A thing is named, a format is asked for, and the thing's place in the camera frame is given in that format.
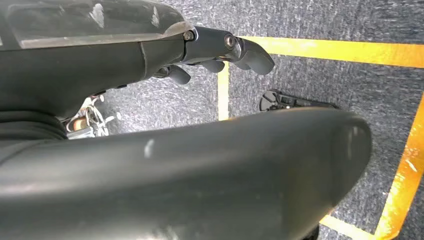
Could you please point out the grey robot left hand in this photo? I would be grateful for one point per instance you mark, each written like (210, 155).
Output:
(185, 179)

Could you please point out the narrow yellow floor tape strip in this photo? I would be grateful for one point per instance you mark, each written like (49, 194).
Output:
(223, 96)

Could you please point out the short yellow floor tape strip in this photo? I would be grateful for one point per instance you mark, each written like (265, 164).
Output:
(344, 228)

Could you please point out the ribbed grey left arm sleeve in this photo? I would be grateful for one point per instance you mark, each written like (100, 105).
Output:
(26, 127)

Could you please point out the long yellow floor tape strip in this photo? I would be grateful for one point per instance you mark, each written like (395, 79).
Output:
(331, 49)

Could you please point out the worn orange floor tape strip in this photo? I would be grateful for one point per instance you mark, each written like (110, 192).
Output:
(407, 172)

